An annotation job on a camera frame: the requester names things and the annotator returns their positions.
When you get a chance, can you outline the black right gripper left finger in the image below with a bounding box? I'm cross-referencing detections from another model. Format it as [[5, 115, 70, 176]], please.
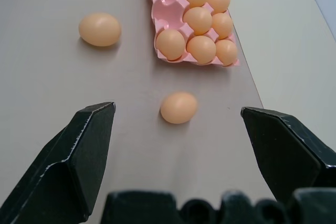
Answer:
[[0, 101, 117, 224]]

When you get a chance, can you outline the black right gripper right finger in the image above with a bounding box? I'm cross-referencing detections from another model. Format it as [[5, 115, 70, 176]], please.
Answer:
[[240, 106, 336, 205]]

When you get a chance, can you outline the pink egg tray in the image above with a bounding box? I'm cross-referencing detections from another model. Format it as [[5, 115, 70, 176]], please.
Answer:
[[145, 0, 240, 68]]

